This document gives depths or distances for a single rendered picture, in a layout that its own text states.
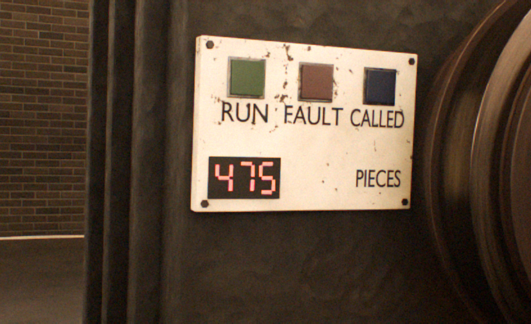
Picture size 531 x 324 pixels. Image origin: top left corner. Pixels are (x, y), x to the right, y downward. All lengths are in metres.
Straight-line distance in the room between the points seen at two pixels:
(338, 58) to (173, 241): 0.27
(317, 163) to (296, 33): 0.15
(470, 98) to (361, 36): 0.15
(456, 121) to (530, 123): 0.07
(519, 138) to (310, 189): 0.22
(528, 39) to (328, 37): 0.21
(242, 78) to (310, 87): 0.08
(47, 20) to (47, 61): 0.38
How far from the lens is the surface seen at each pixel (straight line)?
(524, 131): 0.69
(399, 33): 0.81
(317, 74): 0.73
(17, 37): 6.66
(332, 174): 0.74
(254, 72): 0.70
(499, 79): 0.70
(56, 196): 6.69
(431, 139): 0.73
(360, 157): 0.76
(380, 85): 0.77
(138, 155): 0.78
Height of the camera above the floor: 1.15
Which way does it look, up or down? 3 degrees down
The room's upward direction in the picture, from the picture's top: 2 degrees clockwise
